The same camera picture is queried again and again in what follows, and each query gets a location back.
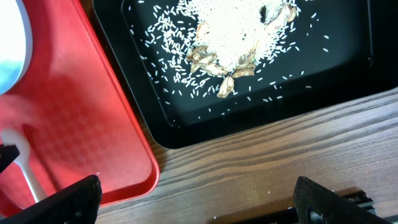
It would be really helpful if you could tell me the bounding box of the large light blue plate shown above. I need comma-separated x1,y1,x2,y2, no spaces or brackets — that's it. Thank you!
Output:
1,0,33,95

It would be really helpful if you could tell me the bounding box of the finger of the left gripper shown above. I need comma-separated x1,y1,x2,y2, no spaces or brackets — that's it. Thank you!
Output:
0,144,20,172

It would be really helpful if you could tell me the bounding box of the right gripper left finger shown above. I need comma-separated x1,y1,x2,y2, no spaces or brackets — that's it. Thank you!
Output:
1,175,102,224

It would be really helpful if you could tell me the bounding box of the red plastic tray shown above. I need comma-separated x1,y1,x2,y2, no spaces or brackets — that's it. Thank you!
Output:
1,0,160,206

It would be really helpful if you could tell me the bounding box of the food scraps and rice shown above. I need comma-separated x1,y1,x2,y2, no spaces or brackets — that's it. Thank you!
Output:
123,1,334,125

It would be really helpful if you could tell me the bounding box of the white plastic spoon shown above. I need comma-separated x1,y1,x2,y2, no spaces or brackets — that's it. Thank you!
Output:
1,129,47,203

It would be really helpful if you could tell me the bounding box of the black tray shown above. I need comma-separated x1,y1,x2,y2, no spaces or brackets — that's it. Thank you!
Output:
93,1,397,149

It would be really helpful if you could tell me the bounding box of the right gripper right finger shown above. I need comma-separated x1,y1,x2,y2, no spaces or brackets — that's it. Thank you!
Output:
293,176,391,224

